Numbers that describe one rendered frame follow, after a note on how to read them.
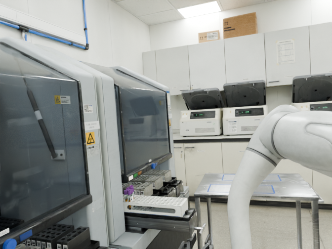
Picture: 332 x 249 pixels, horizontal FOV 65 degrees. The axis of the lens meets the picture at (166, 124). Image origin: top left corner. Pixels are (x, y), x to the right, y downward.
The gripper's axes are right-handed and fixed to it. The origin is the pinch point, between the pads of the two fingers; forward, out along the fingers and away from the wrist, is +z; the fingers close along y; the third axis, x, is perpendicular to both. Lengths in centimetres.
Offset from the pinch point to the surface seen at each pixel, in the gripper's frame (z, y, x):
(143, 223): 3.0, 27.0, -3.0
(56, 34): 85, 141, -125
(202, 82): 268, 55, -89
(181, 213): 4.8, 9.2, -8.6
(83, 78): -19, 35, -67
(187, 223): 3.0, 6.0, -5.1
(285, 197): 38, -34, -7
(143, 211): 4.8, 27.4, -8.0
